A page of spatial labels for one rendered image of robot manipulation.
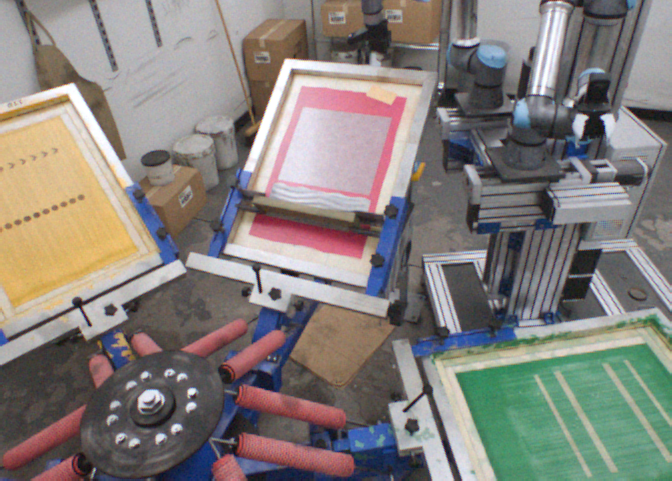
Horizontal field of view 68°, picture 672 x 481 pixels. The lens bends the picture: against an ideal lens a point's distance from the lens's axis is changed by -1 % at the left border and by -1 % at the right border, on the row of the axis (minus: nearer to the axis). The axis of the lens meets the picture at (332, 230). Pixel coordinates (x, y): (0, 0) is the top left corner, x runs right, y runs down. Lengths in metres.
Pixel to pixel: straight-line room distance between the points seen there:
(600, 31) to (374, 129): 0.73
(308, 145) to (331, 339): 1.35
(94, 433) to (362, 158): 1.13
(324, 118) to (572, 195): 0.92
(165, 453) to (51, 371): 2.19
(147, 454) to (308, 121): 1.22
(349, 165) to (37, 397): 2.15
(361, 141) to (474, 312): 1.32
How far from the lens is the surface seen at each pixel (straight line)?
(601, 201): 1.98
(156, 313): 3.27
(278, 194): 1.76
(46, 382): 3.22
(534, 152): 1.88
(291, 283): 1.55
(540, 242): 2.41
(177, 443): 1.12
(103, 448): 1.17
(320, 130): 1.84
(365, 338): 2.85
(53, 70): 3.39
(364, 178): 1.70
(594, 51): 1.75
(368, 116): 1.82
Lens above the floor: 2.23
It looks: 39 degrees down
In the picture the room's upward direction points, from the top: 4 degrees counter-clockwise
